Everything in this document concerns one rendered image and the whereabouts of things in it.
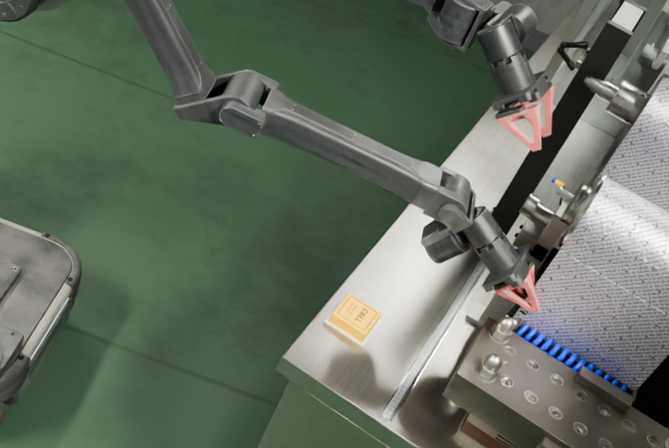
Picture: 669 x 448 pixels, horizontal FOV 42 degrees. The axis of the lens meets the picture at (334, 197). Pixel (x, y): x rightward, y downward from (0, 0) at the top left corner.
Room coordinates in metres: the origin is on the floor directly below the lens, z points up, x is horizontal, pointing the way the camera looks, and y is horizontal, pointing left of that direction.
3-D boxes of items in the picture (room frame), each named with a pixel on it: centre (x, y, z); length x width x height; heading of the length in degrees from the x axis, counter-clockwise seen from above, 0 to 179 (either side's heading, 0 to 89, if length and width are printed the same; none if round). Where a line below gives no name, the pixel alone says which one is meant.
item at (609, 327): (1.14, -0.48, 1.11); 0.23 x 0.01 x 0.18; 77
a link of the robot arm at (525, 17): (1.32, -0.12, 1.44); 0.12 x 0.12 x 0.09; 74
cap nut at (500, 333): (1.10, -0.35, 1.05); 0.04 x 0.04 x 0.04
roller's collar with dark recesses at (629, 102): (1.48, -0.42, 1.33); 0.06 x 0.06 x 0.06; 77
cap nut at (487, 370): (1.01, -0.33, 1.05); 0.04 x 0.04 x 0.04
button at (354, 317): (1.12, -0.12, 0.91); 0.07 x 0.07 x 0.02; 77
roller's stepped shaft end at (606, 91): (1.49, -0.36, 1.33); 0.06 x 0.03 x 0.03; 77
